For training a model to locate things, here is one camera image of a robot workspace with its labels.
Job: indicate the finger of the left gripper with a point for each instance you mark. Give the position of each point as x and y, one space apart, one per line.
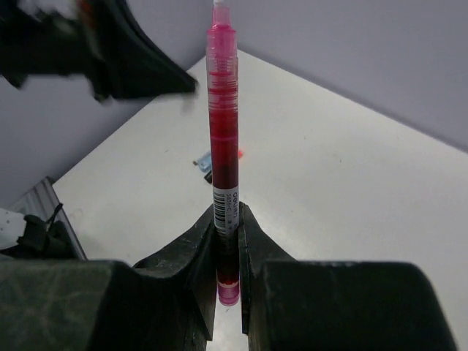
101 41

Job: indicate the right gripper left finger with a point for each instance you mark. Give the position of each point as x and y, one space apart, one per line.
166 301

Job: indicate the red pen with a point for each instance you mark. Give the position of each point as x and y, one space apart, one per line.
222 83

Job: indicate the black orange highlighter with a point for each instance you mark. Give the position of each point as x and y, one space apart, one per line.
208 176

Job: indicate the blue highlighter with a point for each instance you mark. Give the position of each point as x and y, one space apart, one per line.
204 163

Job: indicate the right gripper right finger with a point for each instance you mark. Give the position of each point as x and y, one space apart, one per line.
289 304

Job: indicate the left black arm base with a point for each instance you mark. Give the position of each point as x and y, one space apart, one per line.
50 239

